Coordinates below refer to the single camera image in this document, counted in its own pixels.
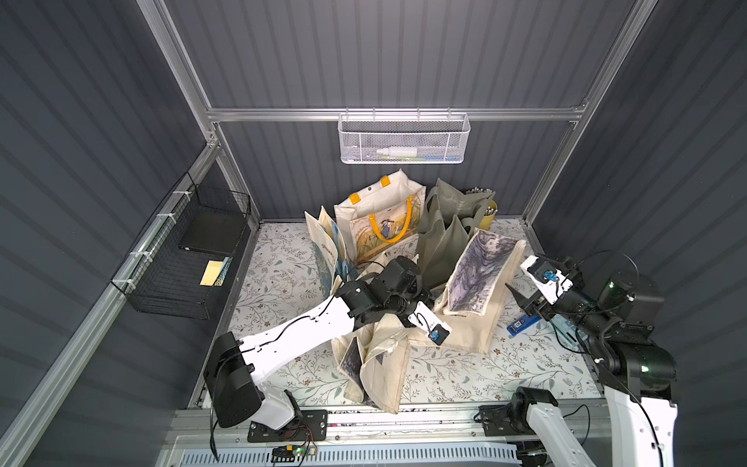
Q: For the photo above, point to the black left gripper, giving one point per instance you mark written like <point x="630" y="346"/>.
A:
<point x="403" y="309"/>

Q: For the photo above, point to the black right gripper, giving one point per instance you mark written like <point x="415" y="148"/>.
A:
<point x="540" y="298"/>

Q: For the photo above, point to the cream tote with purple print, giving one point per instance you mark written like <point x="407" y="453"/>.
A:
<point x="476" y="286"/>

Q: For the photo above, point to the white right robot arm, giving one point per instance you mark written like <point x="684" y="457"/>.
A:
<point x="614" y="330"/>

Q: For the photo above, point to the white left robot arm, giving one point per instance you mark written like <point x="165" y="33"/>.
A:
<point x="237" y="368"/>

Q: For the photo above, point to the cream tote bag front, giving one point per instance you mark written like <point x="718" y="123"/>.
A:
<point x="373" y="360"/>

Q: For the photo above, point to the olive green canvas bag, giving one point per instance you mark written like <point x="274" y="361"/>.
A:
<point x="449" y="220"/>

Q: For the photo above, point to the blue black marker device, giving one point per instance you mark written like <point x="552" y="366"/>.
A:
<point x="522" y="324"/>

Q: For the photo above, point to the teal calculator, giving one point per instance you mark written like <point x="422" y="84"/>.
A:
<point x="568" y="343"/>

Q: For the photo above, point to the cream tote blue print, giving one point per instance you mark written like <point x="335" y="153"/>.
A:
<point x="333" y="265"/>

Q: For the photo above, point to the yellow pencil cup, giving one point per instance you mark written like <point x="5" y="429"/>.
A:
<point x="489" y="215"/>

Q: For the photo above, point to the bundle of pencils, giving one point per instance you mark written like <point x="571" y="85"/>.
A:
<point x="480" y="191"/>

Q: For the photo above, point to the white tube in basket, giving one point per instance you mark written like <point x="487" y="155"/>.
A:
<point x="398" y="153"/>

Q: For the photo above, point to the small green circuit board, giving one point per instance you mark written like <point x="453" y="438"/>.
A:
<point x="288" y="454"/>

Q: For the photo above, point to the yellow sticky notepad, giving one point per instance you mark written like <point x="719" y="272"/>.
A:
<point x="211" y="273"/>

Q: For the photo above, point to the black notebook in basket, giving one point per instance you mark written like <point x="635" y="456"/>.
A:
<point x="213" y="232"/>

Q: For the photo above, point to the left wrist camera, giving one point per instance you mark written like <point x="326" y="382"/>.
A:
<point x="436" y="331"/>

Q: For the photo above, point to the cream tote yellow handles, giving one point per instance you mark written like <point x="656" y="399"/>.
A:
<point x="380" y="215"/>

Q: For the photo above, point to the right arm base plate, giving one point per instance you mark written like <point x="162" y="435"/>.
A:
<point x="496" y="420"/>

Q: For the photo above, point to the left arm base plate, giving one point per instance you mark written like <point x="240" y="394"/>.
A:
<point x="310" y="426"/>

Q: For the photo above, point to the white wire wall basket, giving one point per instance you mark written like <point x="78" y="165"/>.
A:
<point x="441" y="138"/>

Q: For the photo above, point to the black wire wall basket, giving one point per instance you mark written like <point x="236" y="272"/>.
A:
<point x="165" y="279"/>

